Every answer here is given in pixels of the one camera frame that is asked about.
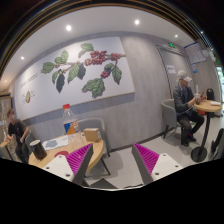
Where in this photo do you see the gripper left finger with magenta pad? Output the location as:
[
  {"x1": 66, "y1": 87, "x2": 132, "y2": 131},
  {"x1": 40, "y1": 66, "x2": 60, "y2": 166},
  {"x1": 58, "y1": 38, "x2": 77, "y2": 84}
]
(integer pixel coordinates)
[{"x1": 43, "y1": 144, "x2": 93, "y2": 186}]

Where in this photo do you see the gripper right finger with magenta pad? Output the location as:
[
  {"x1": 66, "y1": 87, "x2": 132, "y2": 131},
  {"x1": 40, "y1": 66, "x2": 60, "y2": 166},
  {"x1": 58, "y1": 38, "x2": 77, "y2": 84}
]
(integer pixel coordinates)
[{"x1": 132, "y1": 143, "x2": 182, "y2": 185}]

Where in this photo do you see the red coaster on table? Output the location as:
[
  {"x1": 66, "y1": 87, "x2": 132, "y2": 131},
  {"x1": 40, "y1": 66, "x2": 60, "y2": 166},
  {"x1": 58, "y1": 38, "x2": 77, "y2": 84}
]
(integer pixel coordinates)
[{"x1": 54, "y1": 151, "x2": 69, "y2": 157}]

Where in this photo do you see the round wooden table near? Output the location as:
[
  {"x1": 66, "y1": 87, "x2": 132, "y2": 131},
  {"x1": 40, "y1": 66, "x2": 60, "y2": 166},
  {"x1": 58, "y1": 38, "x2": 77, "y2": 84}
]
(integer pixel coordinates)
[{"x1": 28, "y1": 134, "x2": 104, "y2": 171}]

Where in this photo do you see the round wooden table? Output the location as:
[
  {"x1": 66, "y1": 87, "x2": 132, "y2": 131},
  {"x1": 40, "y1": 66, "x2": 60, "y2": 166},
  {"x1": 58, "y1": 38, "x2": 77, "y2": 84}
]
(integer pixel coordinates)
[
  {"x1": 191, "y1": 100, "x2": 222, "y2": 162},
  {"x1": 28, "y1": 134, "x2": 104, "y2": 171}
]

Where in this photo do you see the grey paper sheet on table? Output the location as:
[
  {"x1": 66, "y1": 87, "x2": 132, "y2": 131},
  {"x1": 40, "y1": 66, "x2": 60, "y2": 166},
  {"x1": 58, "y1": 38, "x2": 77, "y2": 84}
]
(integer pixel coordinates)
[{"x1": 42, "y1": 136, "x2": 69, "y2": 151}]

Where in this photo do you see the clear glass on table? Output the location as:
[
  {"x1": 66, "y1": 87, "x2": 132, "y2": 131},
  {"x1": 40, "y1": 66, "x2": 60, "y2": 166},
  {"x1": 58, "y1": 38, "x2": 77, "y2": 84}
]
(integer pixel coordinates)
[{"x1": 69, "y1": 133, "x2": 84, "y2": 150}]

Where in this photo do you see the black cup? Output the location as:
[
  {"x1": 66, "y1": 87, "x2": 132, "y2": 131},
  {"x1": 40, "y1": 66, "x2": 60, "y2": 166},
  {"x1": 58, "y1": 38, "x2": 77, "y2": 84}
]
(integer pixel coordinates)
[{"x1": 30, "y1": 140, "x2": 47, "y2": 160}]

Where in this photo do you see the small cardboard box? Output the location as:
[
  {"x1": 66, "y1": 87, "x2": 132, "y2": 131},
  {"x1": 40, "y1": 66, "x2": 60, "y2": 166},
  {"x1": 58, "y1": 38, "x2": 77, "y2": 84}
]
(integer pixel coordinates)
[{"x1": 84, "y1": 128, "x2": 101, "y2": 142}]

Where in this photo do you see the clear plastic bottle red cap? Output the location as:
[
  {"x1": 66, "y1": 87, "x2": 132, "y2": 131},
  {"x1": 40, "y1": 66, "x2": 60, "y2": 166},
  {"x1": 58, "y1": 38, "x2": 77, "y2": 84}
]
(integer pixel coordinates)
[{"x1": 63, "y1": 104, "x2": 79, "y2": 135}]

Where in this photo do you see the round wooden table right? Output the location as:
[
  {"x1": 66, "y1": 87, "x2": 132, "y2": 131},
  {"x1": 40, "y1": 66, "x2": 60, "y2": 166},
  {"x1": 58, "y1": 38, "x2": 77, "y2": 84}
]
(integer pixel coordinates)
[{"x1": 191, "y1": 100, "x2": 222, "y2": 162}]

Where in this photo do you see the grey armchair behind table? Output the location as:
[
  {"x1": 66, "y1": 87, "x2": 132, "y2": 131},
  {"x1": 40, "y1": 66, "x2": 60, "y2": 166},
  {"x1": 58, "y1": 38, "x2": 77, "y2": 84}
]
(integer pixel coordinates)
[{"x1": 78, "y1": 117, "x2": 110, "y2": 156}]

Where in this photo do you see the grey armchair right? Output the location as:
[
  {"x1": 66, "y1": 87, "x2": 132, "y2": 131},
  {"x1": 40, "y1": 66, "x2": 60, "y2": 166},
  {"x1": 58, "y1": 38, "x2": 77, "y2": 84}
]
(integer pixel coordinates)
[{"x1": 161, "y1": 99, "x2": 180, "y2": 137}]

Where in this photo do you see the seated man in white cap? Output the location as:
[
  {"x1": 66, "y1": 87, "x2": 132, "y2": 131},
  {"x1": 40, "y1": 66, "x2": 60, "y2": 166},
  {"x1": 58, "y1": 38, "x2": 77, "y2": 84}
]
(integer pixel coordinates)
[{"x1": 173, "y1": 70, "x2": 204, "y2": 147}]

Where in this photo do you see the seated person in black shirt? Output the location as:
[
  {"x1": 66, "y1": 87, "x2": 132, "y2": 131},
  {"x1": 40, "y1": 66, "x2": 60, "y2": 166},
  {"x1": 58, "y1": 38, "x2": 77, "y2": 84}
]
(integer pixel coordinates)
[{"x1": 7, "y1": 108, "x2": 29, "y2": 164}]

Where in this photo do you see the black bag on table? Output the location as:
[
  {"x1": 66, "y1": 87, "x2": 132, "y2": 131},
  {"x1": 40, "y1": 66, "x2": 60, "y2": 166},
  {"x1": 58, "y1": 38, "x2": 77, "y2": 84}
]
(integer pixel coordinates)
[{"x1": 206, "y1": 88, "x2": 215, "y2": 101}]

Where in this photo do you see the grey door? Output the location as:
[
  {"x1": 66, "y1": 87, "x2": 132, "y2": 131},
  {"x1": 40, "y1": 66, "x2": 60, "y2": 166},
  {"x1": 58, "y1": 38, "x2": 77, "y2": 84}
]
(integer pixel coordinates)
[{"x1": 158, "y1": 46, "x2": 192, "y2": 94}]

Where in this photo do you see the green exit sign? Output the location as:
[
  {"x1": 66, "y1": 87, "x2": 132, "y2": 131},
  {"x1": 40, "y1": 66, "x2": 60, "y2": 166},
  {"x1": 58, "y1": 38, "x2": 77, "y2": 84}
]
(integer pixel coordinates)
[{"x1": 168, "y1": 42, "x2": 175, "y2": 48}]

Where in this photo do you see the coffee plant wall mural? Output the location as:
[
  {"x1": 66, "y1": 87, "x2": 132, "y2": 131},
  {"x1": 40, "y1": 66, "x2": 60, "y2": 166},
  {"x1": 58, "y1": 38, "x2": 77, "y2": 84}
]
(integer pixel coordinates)
[{"x1": 14, "y1": 37, "x2": 135, "y2": 120}]

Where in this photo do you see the notice board on wall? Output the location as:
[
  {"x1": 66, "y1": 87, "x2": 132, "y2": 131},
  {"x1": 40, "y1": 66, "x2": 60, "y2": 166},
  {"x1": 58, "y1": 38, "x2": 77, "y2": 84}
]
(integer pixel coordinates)
[{"x1": 184, "y1": 42, "x2": 208, "y2": 64}]

